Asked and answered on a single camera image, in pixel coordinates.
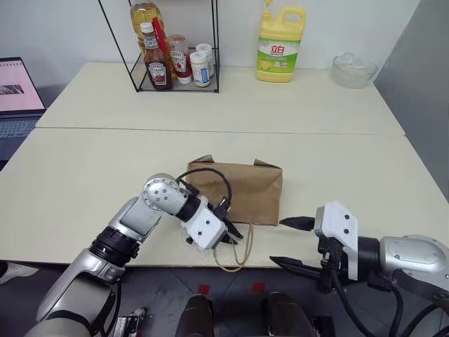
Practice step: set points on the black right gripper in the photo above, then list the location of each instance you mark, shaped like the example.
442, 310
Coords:
331, 256

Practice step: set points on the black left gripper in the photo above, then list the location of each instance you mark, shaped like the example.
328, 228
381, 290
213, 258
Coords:
219, 212

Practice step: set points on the brown paper bag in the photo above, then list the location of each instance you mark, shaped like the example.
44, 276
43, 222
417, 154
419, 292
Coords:
252, 189

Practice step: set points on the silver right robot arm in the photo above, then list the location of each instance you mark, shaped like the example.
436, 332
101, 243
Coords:
410, 256

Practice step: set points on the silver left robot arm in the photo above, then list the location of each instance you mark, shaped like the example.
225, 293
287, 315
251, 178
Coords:
137, 217

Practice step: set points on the red floor marker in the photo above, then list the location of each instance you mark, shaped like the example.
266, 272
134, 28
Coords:
258, 287
203, 289

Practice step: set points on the dark rounded shape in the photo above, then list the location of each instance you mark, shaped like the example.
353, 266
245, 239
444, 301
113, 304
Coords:
196, 316
286, 316

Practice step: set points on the white spice jar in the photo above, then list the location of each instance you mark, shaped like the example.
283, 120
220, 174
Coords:
200, 70
207, 49

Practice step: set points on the tall dark ketchup bottle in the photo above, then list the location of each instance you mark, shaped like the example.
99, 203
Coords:
158, 72

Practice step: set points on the clear glass bowl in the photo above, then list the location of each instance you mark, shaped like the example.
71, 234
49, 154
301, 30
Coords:
354, 72

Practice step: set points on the red white-capped ketchup bottle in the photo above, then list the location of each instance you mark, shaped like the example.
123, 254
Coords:
179, 59

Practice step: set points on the yellow dish detergent bottle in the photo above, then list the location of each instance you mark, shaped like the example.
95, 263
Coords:
279, 52

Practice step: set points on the yellow cooking oil bottle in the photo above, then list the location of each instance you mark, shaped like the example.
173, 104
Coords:
144, 14

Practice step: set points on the open laptop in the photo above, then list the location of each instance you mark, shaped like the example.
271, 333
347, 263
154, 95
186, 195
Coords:
17, 91

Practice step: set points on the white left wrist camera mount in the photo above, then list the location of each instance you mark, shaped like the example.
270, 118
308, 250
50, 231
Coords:
205, 228

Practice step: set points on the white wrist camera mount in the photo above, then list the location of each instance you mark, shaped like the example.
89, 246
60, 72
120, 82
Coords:
205, 228
338, 221

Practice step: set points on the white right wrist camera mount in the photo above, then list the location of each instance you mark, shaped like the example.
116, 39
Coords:
338, 221

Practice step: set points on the silver metal bracket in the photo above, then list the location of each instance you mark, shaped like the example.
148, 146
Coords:
131, 321

